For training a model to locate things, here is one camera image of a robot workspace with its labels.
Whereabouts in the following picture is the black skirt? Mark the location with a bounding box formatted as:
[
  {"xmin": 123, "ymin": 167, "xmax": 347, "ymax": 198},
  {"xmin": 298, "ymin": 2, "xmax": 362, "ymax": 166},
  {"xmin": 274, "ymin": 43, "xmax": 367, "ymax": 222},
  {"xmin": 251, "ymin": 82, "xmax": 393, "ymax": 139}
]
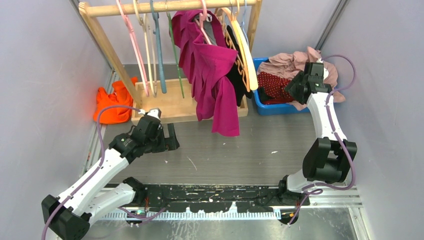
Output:
[{"xmin": 226, "ymin": 25, "xmax": 252, "ymax": 107}]

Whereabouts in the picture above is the light blue hanger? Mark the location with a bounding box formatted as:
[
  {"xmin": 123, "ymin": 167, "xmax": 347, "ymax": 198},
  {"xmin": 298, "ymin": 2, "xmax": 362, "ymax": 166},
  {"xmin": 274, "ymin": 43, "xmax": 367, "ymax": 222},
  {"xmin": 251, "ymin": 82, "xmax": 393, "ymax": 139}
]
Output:
[{"xmin": 240, "ymin": 0, "xmax": 249, "ymax": 42}]

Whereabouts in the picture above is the magenta skirt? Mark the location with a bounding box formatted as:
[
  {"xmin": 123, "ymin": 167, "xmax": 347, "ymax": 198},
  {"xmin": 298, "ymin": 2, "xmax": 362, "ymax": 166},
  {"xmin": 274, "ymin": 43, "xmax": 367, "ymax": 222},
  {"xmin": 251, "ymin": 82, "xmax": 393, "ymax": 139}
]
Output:
[{"xmin": 171, "ymin": 9, "xmax": 240, "ymax": 137}]

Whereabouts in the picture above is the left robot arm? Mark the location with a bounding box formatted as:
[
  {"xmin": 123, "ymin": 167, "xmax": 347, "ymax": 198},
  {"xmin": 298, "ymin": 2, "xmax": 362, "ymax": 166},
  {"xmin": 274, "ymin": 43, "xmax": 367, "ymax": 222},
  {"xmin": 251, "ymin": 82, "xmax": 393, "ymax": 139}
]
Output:
[{"xmin": 41, "ymin": 109, "xmax": 180, "ymax": 240}]

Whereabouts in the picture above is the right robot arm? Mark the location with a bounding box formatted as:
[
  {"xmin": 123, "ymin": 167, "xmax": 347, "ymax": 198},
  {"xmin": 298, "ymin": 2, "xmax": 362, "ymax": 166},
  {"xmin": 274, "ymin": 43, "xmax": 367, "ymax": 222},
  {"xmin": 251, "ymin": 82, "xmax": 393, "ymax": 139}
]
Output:
[{"xmin": 277, "ymin": 61, "xmax": 358, "ymax": 206}]

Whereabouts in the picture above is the light wooden hanger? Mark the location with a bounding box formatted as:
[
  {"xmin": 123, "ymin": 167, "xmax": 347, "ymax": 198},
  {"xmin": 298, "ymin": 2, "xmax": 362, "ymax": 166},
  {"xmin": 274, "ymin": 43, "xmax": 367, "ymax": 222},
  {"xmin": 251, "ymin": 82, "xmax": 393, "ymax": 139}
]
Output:
[{"xmin": 225, "ymin": 0, "xmax": 259, "ymax": 92}]

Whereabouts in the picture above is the wooden hanger rack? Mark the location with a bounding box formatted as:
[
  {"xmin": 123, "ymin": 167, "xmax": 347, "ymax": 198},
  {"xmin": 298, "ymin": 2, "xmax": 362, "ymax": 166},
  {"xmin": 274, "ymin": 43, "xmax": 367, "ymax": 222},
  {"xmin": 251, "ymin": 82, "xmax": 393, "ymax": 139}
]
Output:
[{"xmin": 78, "ymin": 0, "xmax": 263, "ymax": 125}]

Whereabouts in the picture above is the cream hanger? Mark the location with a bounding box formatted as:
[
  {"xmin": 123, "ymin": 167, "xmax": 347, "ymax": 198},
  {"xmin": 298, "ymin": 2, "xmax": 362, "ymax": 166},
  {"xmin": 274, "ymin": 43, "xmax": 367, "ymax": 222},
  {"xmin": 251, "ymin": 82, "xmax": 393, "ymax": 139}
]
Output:
[{"xmin": 133, "ymin": 0, "xmax": 158, "ymax": 98}]

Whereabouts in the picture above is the pink plastic hanger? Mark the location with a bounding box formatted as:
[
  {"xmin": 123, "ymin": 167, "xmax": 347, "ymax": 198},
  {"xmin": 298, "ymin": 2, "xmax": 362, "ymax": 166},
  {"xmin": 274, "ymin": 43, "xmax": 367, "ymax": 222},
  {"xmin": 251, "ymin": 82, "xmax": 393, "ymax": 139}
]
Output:
[{"xmin": 116, "ymin": 0, "xmax": 150, "ymax": 97}]

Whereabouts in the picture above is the teal blue hanger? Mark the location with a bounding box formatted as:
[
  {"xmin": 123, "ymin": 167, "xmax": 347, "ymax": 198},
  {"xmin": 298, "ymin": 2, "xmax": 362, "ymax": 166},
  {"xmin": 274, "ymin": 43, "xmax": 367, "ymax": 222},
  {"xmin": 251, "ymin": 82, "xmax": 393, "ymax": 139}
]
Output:
[{"xmin": 149, "ymin": 0, "xmax": 167, "ymax": 94}]

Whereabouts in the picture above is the green hanger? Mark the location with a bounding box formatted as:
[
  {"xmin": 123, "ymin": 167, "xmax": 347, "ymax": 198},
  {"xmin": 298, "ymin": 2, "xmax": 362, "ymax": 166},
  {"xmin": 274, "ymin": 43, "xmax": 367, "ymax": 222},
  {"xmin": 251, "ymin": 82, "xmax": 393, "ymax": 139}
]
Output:
[{"xmin": 164, "ymin": 0, "xmax": 185, "ymax": 99}]

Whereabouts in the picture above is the red dotted garment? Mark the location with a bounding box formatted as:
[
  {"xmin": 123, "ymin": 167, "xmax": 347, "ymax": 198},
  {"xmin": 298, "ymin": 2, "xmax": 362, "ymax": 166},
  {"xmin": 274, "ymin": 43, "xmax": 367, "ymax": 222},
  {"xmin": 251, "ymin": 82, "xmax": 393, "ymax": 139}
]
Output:
[{"xmin": 257, "ymin": 72, "xmax": 294, "ymax": 105}]

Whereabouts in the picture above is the pink garment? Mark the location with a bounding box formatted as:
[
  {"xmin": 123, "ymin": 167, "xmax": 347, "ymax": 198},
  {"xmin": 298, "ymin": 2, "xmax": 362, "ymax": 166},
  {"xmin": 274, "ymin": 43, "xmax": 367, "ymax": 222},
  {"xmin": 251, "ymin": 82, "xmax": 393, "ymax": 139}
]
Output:
[{"xmin": 256, "ymin": 46, "xmax": 347, "ymax": 112}]

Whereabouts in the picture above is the blue plastic bin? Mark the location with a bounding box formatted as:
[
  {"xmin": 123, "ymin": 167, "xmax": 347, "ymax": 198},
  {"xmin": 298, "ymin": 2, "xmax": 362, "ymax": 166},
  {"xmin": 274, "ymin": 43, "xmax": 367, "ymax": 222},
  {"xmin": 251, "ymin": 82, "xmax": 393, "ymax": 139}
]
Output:
[{"xmin": 253, "ymin": 58, "xmax": 323, "ymax": 116}]

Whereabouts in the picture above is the orange garment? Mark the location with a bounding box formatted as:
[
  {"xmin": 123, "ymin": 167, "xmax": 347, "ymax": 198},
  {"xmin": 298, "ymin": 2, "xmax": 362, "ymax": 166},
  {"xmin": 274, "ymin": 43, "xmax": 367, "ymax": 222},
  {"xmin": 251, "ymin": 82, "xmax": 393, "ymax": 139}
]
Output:
[{"xmin": 92, "ymin": 80, "xmax": 134, "ymax": 125}]

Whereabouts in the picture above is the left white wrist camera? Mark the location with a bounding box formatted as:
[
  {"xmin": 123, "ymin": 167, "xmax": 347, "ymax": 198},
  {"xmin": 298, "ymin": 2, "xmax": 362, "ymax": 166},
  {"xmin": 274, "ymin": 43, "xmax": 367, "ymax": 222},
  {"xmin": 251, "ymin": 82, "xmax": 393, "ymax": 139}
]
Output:
[{"xmin": 145, "ymin": 108, "xmax": 162, "ymax": 121}]

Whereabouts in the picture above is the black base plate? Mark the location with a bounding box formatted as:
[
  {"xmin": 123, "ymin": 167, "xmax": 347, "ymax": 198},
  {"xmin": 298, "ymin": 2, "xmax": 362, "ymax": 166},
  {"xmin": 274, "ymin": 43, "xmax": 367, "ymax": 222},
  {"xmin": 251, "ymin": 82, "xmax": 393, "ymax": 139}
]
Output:
[{"xmin": 129, "ymin": 184, "xmax": 304, "ymax": 213}]

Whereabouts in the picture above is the aluminium rail frame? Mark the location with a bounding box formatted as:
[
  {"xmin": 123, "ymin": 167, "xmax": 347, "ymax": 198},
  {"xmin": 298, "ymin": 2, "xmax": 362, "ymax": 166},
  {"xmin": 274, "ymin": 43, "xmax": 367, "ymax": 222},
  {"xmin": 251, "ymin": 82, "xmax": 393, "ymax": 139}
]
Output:
[{"xmin": 98, "ymin": 185, "xmax": 362, "ymax": 221}]

